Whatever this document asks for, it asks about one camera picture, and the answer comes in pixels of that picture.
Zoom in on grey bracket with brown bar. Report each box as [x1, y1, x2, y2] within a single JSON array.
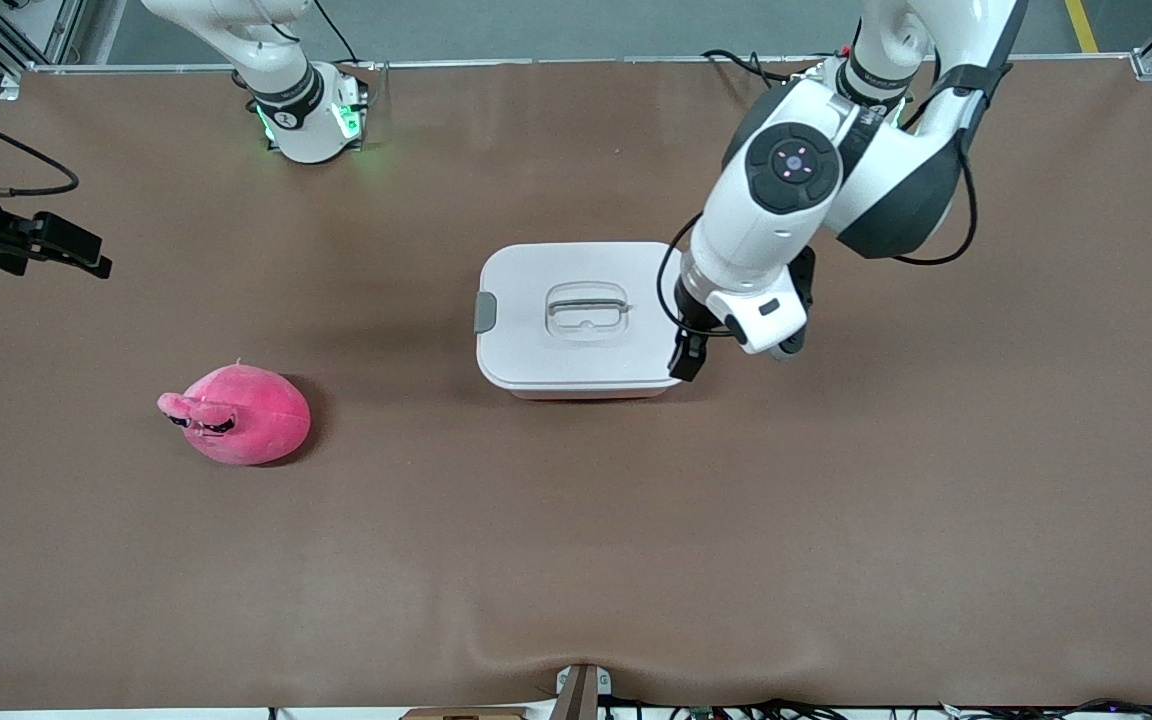
[[553, 663, 614, 720]]

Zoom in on thin black base cable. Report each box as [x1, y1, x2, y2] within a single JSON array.
[[311, 0, 363, 67]]

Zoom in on brown table mat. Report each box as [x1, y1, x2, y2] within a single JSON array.
[[0, 55, 1152, 713]]

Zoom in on white box lid grey latches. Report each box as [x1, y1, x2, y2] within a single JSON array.
[[474, 241, 689, 392]]

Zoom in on aluminium frame struts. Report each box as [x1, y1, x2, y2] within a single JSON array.
[[0, 0, 89, 101]]

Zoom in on black base cables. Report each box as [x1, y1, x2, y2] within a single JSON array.
[[701, 48, 789, 97]]

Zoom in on pink translucent plastic box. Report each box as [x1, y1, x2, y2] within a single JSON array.
[[508, 386, 678, 403]]

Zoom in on pink plush toy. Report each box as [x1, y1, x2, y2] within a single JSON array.
[[156, 358, 313, 468]]

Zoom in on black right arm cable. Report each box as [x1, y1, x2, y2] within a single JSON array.
[[0, 95, 80, 199]]

